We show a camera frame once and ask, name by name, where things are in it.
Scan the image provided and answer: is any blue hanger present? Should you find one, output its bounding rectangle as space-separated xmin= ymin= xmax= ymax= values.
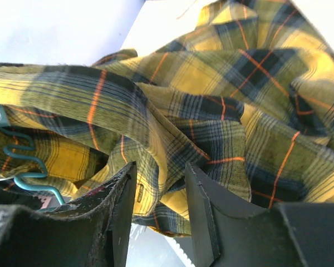
xmin=0 ymin=105 xmax=66 ymax=205

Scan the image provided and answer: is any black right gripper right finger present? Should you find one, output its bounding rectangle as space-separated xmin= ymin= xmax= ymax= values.
xmin=185 ymin=163 xmax=334 ymax=266

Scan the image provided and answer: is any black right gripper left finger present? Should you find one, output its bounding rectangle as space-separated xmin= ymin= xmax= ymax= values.
xmin=0 ymin=162 xmax=136 ymax=267

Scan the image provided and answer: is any yellow plaid shirt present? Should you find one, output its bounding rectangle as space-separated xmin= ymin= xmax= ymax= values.
xmin=0 ymin=1 xmax=334 ymax=236

